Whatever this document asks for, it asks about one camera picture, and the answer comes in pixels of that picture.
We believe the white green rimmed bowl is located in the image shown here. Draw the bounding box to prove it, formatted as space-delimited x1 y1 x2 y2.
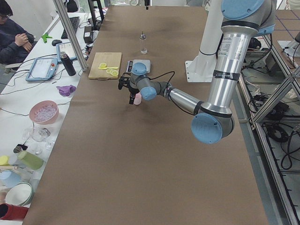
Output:
5 182 34 206

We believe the black computer mouse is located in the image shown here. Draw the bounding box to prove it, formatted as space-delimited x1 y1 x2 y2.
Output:
52 39 62 46

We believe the seated person dark sweater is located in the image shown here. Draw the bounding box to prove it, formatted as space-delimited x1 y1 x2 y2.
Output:
0 0 34 65

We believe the green plastic clamp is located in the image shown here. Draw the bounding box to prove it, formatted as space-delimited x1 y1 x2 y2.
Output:
41 32 52 43

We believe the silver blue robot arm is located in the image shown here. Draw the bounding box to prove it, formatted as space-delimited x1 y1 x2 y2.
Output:
118 0 276 144

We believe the red cup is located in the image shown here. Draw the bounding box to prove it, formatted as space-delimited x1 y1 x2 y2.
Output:
0 203 29 221

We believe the clear glass cup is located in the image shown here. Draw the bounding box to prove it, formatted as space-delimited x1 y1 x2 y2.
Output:
30 127 51 142

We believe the light blue cup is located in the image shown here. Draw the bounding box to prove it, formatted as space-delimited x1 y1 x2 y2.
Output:
0 170 22 188

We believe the blue teach pendant far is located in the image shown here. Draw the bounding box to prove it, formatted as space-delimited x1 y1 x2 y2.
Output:
56 42 77 63

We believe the blue teach pendant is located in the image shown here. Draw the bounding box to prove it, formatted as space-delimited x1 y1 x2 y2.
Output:
56 42 77 63
25 58 58 82

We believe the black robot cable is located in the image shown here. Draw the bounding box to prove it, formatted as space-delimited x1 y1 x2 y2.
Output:
119 71 188 111

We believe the lemon slice front bottom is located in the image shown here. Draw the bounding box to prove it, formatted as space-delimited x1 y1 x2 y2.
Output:
99 62 107 68

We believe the black water bottle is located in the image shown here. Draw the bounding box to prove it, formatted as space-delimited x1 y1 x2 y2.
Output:
60 52 76 76

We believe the purple cloth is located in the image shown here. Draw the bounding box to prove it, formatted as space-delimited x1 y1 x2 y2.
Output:
56 85 76 97

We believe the green cup lying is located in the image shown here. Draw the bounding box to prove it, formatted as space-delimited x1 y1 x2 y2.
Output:
17 151 44 170

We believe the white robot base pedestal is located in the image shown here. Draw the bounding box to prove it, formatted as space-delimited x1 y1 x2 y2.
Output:
185 0 223 83

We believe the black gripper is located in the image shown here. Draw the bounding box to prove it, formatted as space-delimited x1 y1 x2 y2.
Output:
118 73 139 105

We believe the black keyboard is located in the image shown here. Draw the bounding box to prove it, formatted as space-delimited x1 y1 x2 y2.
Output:
60 16 81 40

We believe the glass sauce bottle metal spout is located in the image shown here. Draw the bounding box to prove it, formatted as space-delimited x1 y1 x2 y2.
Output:
139 31 148 54

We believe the yellow plastic knife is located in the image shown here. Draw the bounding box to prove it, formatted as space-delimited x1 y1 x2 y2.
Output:
98 67 119 70

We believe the digital kitchen scale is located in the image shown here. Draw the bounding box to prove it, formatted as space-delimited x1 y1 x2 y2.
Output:
126 60 151 73

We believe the bamboo cutting board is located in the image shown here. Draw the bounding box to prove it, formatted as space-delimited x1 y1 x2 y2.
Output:
88 52 122 80

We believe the yellow cup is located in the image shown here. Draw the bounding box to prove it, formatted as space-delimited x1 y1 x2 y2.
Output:
0 155 10 166

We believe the black power adapter box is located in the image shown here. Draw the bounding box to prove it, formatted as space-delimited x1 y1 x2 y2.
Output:
83 26 93 44

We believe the aluminium frame post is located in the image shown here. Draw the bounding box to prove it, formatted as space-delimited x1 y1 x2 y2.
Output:
53 0 88 72

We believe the blue teach pendant near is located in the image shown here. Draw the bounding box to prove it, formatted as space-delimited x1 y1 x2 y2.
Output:
25 58 58 82

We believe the pink bowl with ice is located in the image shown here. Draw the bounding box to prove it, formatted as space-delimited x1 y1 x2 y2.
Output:
29 100 59 125

